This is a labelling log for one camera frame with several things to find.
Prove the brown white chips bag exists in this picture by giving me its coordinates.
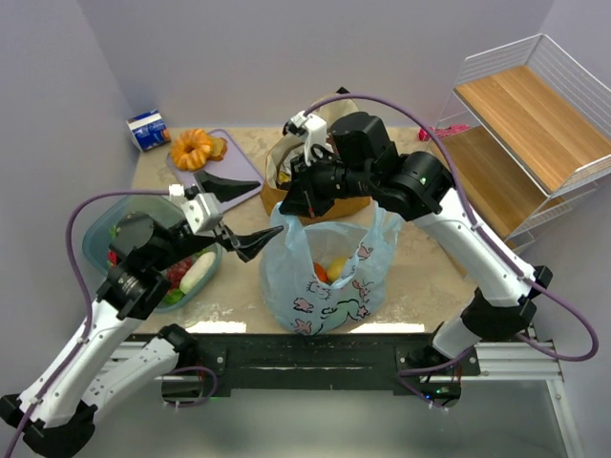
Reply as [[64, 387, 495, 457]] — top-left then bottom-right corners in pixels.
[[276, 156, 307, 191]]

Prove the brown Trader Joe's tote bag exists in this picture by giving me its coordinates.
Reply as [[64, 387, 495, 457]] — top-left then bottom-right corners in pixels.
[[260, 87, 378, 225]]

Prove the orange pumpkin toy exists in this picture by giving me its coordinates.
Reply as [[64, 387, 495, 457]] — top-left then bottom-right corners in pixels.
[[313, 262, 329, 283]]

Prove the light blue plastic bag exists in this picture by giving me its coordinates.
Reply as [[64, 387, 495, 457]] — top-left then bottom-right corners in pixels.
[[260, 205, 403, 337]]

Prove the yellow pear toy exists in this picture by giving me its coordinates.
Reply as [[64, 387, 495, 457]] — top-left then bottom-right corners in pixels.
[[326, 258, 354, 283]]

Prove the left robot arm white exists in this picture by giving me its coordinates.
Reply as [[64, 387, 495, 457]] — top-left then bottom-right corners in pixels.
[[1, 172, 283, 457]]

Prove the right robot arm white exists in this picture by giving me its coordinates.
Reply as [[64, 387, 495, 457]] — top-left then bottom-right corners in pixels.
[[280, 112, 553, 365]]

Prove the lavender cutting board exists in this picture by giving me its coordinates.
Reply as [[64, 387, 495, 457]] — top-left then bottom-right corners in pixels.
[[166, 128, 265, 214]]

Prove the white radish toy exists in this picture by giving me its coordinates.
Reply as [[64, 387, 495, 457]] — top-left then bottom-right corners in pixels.
[[179, 252, 217, 294]]

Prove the red grape bunch toy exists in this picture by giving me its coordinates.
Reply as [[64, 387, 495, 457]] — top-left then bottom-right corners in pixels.
[[165, 258, 193, 289]]

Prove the teal fruit tray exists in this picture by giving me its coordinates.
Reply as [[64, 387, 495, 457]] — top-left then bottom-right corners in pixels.
[[82, 196, 222, 313]]

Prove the orange bundt cake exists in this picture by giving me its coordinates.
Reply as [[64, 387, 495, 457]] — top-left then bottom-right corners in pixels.
[[170, 128, 227, 172]]

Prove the green leafy vegetable toy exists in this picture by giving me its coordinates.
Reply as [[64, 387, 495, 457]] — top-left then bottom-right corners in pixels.
[[162, 288, 185, 306]]

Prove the pink dragon fruit toy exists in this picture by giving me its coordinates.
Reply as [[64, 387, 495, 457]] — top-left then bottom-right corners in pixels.
[[107, 250, 117, 268]]

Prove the blue white carton box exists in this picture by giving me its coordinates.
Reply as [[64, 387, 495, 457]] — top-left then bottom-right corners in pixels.
[[126, 110, 171, 152]]

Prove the pink wrapped item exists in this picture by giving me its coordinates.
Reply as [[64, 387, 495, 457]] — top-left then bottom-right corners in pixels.
[[418, 124, 471, 141]]

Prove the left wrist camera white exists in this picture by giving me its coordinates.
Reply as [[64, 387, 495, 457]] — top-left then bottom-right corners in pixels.
[[168, 184, 223, 236]]

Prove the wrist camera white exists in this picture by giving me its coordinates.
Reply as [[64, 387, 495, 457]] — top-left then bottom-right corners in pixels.
[[285, 111, 331, 167], [168, 184, 223, 236]]

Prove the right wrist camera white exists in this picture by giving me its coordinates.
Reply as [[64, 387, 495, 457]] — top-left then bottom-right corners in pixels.
[[285, 111, 331, 167]]

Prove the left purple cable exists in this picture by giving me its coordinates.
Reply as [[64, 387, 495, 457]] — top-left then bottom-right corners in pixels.
[[0, 189, 176, 458]]

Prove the white wire wooden shelf rack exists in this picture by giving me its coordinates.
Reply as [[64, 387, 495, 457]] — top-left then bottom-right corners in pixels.
[[437, 33, 610, 252]]

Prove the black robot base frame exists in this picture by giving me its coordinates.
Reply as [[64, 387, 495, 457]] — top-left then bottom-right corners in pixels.
[[162, 333, 480, 406]]

